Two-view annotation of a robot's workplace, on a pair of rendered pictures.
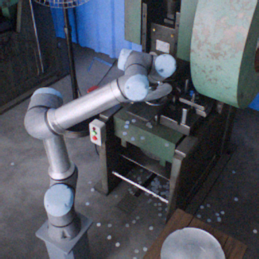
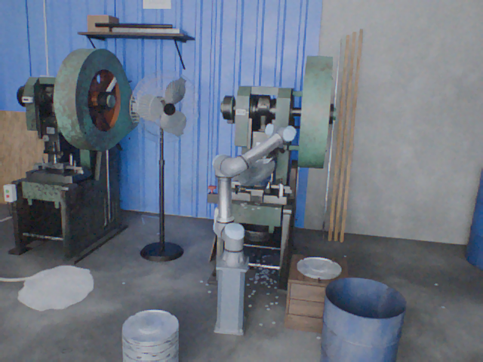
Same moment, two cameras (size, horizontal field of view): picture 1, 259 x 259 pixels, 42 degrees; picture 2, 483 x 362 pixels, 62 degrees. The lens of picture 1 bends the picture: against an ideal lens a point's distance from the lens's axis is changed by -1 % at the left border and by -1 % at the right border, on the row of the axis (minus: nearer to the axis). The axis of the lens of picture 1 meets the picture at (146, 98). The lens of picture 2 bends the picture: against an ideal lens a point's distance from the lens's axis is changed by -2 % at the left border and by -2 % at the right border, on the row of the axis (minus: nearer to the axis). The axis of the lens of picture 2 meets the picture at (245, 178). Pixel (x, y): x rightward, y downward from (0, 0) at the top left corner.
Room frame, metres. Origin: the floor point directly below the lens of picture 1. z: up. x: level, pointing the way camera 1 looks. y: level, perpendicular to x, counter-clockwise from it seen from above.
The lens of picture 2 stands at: (-1.29, 1.20, 1.54)
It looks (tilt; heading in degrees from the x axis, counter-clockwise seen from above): 14 degrees down; 337
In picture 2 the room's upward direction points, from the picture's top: 3 degrees clockwise
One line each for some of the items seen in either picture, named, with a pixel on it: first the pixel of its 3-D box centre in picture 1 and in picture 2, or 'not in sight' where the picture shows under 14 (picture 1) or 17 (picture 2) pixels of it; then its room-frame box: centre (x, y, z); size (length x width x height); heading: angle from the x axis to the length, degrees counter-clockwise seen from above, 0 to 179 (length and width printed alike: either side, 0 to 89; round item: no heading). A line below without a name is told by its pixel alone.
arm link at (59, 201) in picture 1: (60, 203); (233, 236); (0.87, 0.35, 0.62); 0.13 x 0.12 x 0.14; 4
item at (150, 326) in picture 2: not in sight; (150, 325); (0.62, 0.90, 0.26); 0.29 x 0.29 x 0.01
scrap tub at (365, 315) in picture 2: not in sight; (359, 335); (0.21, -0.14, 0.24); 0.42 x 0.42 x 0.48
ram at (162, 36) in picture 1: (166, 48); (261, 148); (1.49, -0.09, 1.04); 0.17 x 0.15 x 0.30; 148
